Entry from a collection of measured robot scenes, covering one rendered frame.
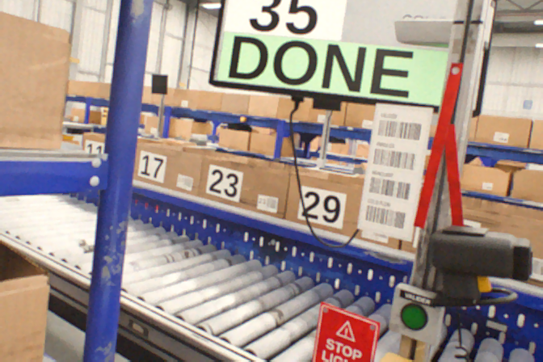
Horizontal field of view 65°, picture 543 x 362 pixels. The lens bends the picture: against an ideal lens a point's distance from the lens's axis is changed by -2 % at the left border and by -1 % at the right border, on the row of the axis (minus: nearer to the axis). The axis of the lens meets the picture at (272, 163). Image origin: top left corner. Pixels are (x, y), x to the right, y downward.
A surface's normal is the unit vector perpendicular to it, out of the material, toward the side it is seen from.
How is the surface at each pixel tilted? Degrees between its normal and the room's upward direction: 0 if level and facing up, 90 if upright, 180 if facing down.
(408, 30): 90
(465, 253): 90
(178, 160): 90
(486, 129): 90
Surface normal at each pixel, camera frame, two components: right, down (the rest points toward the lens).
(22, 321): 0.80, 0.15
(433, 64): -0.22, -0.03
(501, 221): -0.54, 0.00
